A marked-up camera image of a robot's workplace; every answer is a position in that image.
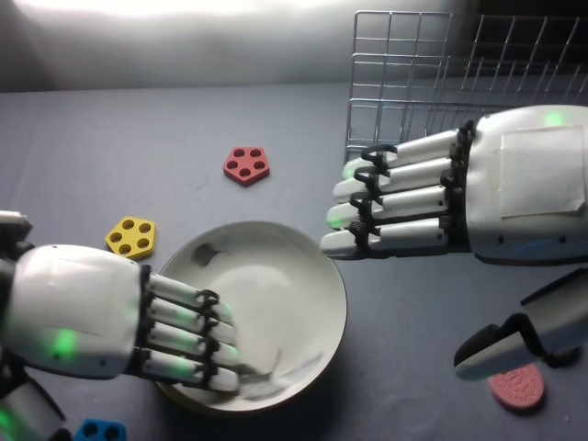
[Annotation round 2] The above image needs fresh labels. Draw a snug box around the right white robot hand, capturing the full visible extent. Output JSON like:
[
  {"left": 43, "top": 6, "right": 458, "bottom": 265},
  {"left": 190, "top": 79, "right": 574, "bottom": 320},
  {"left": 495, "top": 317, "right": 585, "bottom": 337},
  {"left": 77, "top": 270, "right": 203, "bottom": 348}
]
[{"left": 319, "top": 105, "right": 588, "bottom": 382}]

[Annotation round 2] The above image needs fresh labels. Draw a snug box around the white ceramic plate leaf print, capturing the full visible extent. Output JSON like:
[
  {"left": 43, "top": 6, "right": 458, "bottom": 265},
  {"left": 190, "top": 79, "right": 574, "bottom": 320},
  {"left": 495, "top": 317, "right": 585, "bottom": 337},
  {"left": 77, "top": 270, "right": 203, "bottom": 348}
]
[{"left": 155, "top": 221, "right": 349, "bottom": 408}]

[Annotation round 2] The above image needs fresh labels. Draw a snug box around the pink sandwich cookie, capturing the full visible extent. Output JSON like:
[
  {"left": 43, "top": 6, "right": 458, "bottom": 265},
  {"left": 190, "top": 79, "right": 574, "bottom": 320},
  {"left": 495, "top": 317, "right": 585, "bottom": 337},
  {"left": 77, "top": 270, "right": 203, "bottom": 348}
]
[{"left": 487, "top": 362, "right": 548, "bottom": 412}]

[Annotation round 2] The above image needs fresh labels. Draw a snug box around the red pentagon block with holes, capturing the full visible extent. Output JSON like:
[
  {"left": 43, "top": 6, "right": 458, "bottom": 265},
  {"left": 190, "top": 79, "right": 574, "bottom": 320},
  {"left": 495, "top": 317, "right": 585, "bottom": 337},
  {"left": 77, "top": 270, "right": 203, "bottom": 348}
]
[{"left": 221, "top": 146, "right": 272, "bottom": 187}]

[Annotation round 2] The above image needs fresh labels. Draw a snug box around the white backdrop sheet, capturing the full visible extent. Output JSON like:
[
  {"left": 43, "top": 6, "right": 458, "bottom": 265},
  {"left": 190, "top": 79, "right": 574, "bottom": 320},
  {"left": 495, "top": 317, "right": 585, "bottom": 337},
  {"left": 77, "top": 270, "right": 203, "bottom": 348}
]
[{"left": 0, "top": 0, "right": 588, "bottom": 93}]

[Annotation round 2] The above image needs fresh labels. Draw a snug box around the yellow pentagon block with holes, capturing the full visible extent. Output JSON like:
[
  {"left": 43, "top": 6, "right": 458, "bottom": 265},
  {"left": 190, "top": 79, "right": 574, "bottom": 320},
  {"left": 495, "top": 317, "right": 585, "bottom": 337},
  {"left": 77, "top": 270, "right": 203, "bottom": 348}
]
[{"left": 104, "top": 216, "right": 158, "bottom": 262}]

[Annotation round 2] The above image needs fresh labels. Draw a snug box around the grey table cloth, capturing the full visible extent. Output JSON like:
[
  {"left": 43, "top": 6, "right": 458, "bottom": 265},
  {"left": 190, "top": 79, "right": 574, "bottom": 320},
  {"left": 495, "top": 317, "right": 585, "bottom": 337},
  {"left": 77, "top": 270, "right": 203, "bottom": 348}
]
[{"left": 0, "top": 82, "right": 588, "bottom": 441}]

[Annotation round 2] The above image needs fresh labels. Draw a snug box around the blue pentagon block with holes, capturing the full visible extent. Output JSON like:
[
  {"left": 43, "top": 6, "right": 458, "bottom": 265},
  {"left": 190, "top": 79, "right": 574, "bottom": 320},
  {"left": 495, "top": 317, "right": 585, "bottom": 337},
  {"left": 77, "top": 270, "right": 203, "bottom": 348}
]
[{"left": 73, "top": 417, "right": 128, "bottom": 441}]

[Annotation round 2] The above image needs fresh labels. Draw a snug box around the silver wire dish rack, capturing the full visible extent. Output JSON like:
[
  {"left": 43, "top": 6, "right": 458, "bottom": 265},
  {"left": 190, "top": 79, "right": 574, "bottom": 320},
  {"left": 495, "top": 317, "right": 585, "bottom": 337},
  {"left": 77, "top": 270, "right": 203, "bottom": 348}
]
[{"left": 344, "top": 11, "right": 588, "bottom": 162}]

